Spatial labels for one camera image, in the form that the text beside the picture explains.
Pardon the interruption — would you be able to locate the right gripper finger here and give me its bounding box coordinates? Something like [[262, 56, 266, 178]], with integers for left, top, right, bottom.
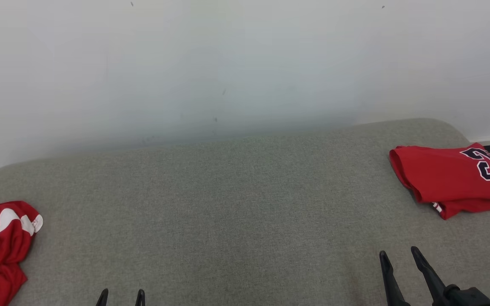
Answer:
[[379, 250, 411, 306], [411, 246, 447, 306]]

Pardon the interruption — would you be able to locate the red white sports jersey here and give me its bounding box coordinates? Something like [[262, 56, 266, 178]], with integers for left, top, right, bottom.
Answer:
[[389, 142, 490, 220]]

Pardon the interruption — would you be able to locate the grey fabric sofa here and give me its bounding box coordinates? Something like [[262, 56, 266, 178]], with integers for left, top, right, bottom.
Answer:
[[0, 118, 490, 306]]

